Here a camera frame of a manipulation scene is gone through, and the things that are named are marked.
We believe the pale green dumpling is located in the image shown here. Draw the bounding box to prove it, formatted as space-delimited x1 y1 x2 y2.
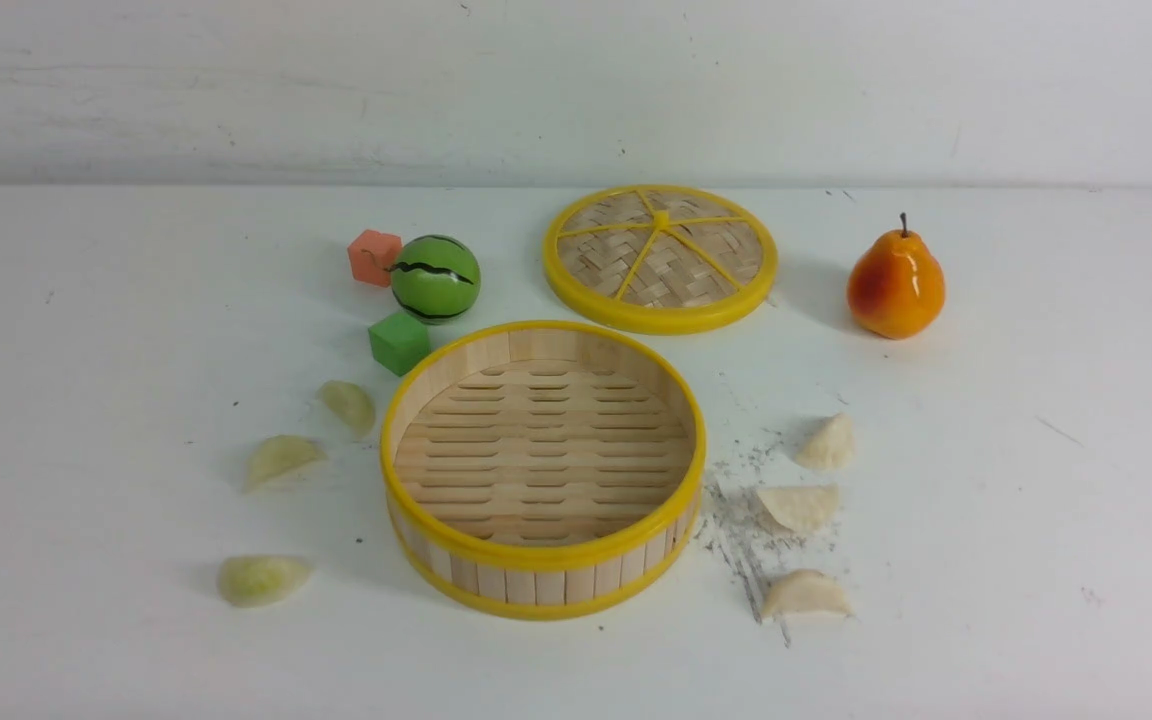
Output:
217 555 314 609
317 381 376 439
243 434 326 493

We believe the white dumpling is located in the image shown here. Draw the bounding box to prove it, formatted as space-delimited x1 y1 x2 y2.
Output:
760 569 854 623
756 483 841 538
794 414 856 471

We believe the bamboo steamer tray yellow rim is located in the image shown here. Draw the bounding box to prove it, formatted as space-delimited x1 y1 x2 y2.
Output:
379 323 707 621

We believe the woven bamboo steamer lid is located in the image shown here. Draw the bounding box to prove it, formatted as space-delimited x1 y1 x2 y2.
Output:
541 184 780 334

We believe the green toy watermelon ball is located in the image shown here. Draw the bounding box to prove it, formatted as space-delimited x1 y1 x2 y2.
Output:
389 234 483 324

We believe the green foam cube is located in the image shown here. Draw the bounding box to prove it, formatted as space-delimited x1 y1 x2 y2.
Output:
367 310 433 377

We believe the orange foam cube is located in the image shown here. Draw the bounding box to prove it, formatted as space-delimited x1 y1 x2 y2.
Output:
347 229 403 288

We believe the orange yellow toy pear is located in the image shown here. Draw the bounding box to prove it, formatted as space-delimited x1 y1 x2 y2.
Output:
846 211 946 340

